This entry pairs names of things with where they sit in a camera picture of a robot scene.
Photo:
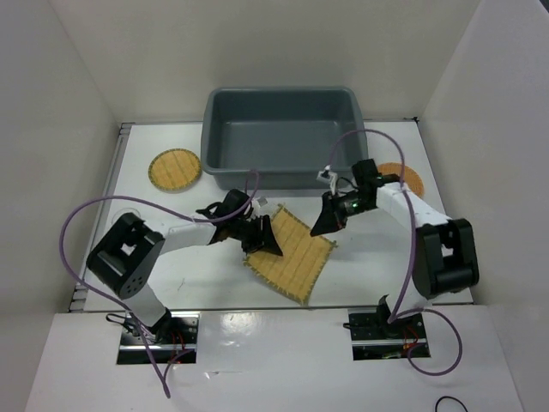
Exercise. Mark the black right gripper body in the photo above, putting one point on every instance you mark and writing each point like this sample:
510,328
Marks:
356,204

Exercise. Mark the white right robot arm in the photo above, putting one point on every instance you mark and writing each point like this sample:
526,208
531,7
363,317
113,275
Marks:
442,258

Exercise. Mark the round bamboo coaster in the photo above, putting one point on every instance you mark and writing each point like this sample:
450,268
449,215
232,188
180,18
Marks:
174,170

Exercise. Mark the grey plastic bin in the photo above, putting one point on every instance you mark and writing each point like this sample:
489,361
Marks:
287,134

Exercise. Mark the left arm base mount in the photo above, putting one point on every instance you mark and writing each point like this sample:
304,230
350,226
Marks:
176,343

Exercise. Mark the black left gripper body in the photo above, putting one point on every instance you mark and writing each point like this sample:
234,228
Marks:
247,230

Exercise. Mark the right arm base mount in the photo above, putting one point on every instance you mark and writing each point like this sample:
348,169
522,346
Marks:
373,338

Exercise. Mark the round orange woven coaster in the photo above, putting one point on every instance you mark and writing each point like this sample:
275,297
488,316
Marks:
411,178

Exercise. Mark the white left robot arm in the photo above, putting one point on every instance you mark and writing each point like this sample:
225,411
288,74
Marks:
125,257

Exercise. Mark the clear plastic cup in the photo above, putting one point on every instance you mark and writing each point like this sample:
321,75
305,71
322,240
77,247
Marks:
125,211

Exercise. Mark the square bamboo mat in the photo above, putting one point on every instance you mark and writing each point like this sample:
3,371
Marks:
295,273

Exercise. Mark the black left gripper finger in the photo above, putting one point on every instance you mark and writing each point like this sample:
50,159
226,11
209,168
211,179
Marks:
250,246
267,239

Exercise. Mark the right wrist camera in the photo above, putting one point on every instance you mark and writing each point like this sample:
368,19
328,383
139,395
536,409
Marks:
329,178

